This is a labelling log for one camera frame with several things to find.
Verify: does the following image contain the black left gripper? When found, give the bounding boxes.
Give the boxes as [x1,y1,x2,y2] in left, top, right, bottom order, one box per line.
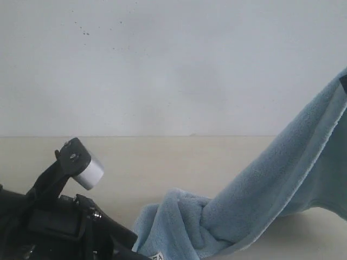
[27,194,150,260]

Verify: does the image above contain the light blue fleece towel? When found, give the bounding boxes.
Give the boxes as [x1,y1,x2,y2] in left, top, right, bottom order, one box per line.
[133,70,346,259]

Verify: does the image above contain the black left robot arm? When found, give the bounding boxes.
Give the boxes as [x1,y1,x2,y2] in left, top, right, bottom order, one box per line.
[1,189,146,259]

